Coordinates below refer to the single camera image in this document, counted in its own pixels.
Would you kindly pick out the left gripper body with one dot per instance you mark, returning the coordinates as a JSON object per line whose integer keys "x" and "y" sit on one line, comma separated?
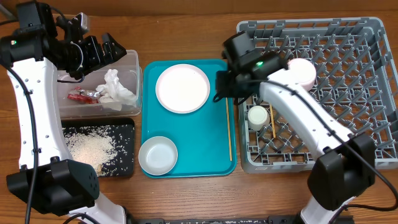
{"x": 91, "y": 56}

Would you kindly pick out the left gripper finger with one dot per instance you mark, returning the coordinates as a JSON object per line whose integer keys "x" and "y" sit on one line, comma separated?
{"x": 108, "y": 53}
{"x": 118, "y": 50}

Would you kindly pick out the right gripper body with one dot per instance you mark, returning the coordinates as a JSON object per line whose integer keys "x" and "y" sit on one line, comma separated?
{"x": 222, "y": 83}

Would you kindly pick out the white napkin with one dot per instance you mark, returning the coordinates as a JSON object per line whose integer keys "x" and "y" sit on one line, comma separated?
{"x": 113, "y": 94}

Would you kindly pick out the red foil snack wrapper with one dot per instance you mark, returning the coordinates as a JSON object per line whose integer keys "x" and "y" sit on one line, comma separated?
{"x": 84, "y": 96}

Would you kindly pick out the white paper cup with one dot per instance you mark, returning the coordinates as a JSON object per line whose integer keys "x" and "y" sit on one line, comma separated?
{"x": 258, "y": 117}

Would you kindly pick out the large pink plate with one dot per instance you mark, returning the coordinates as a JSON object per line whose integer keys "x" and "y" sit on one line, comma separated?
{"x": 182, "y": 88}

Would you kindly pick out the wooden chopstick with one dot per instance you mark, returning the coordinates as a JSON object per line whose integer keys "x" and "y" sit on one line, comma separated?
{"x": 272, "y": 121}
{"x": 229, "y": 131}

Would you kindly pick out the small pink saucer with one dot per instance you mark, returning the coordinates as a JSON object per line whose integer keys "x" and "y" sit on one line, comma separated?
{"x": 304, "y": 72}

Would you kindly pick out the grey metal bowl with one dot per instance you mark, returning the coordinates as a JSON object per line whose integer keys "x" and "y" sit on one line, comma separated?
{"x": 158, "y": 155}

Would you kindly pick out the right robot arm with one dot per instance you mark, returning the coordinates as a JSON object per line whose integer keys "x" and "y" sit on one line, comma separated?
{"x": 344, "y": 163}

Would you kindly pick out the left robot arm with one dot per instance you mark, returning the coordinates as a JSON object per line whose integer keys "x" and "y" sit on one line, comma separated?
{"x": 49, "y": 180}

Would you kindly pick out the grey dishwasher rack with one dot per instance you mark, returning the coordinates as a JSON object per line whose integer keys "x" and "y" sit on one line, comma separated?
{"x": 356, "y": 83}

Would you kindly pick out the clear plastic storage bin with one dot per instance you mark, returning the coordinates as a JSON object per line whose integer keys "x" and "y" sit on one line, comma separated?
{"x": 130, "y": 76}

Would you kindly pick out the teal serving tray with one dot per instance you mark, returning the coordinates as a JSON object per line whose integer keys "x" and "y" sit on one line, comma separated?
{"x": 201, "y": 137}

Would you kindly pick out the black plastic tray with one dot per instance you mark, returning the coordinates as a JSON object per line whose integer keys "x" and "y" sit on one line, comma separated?
{"x": 124, "y": 130}

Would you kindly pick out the spilled rice and food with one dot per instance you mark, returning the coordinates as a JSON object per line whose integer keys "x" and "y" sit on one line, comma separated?
{"x": 93, "y": 147}

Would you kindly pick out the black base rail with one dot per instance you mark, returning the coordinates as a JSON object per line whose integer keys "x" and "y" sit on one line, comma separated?
{"x": 275, "y": 219}

